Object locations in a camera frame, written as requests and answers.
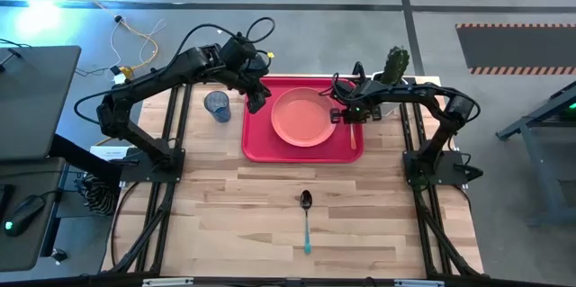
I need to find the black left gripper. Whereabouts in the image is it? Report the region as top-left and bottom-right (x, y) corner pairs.
(227, 55), (273, 115)

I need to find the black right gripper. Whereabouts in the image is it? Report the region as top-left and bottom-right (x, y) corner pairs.
(330, 80), (383, 125)

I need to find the blue faceted plastic cup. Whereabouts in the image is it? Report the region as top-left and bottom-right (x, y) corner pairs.
(203, 90), (232, 124)

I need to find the orange plastic plate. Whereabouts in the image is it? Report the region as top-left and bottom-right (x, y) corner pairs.
(270, 86), (338, 148)

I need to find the red plastic tray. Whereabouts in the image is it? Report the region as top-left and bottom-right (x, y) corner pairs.
(240, 76), (365, 165)

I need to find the green cactus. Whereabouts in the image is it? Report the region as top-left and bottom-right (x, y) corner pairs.
(381, 45), (411, 85)

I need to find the white paper sheet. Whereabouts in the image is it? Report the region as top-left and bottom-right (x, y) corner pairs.
(89, 144), (132, 163)

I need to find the black mat with striped edge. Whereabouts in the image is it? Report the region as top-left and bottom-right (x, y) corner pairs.
(455, 22), (576, 76)

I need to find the black white striped cloth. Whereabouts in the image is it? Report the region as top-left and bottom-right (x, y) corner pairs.
(82, 173), (121, 216)

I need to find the dark grey desk monitor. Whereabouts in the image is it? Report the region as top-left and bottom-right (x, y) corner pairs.
(0, 45), (83, 162)

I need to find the black computer mouse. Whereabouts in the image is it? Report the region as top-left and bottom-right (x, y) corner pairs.
(3, 193), (47, 238)

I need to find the dark grey desk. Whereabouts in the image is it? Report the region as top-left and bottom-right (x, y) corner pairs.
(0, 158), (67, 273)

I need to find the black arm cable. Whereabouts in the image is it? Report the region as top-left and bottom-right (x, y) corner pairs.
(74, 16), (276, 126)
(318, 60), (366, 99)

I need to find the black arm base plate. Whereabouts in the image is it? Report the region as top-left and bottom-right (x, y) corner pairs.
(403, 149), (469, 187)
(120, 147), (185, 184)

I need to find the spoon with blue handle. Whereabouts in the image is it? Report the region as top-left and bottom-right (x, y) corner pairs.
(299, 189), (314, 256)

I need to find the black aluminium rail frame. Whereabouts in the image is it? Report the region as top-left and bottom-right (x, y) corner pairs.
(398, 77), (485, 277)
(107, 83), (194, 275)

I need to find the yellow floor cable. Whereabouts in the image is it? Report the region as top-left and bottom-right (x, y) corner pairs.
(49, 0), (160, 77)

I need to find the white floor cable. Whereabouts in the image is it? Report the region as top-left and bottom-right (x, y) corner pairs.
(109, 18), (167, 71)

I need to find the grey metal table frame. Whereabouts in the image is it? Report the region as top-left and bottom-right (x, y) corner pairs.
(495, 80), (576, 228)

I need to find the black table frame bar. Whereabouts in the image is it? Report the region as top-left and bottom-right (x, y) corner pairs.
(0, 272), (576, 287)

